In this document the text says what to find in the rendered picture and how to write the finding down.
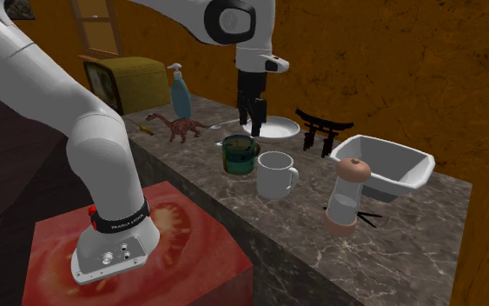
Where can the white square bowl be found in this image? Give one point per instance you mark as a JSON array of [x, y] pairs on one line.
[[386, 167]]

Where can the red tomato patterned robot stand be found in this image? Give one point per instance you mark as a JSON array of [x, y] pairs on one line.
[[201, 254]]

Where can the green glass mug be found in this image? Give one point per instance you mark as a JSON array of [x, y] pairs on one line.
[[238, 155]]

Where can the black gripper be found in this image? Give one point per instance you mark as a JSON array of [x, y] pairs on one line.
[[251, 84]]

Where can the clear grinder with tan caps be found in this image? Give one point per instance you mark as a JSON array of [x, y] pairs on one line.
[[345, 199]]

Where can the wooden framed window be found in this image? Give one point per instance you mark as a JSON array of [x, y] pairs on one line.
[[98, 27]]

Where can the blue soap dispenser bottle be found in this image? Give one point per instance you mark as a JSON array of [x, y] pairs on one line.
[[180, 96]]

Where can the olive old television set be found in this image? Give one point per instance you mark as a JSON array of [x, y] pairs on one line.
[[136, 82]]

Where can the black torii gate figure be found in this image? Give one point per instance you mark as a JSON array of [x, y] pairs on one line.
[[323, 125]]

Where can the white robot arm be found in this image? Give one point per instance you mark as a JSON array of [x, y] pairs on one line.
[[100, 161]]

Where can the silver spoon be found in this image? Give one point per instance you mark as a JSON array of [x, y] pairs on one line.
[[223, 124]]

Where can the white mug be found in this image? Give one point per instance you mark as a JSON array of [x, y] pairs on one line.
[[274, 176]]

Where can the brown dinosaur toy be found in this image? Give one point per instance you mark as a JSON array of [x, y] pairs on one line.
[[182, 127]]

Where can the white round plate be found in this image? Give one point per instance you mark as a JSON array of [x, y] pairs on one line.
[[278, 128]]

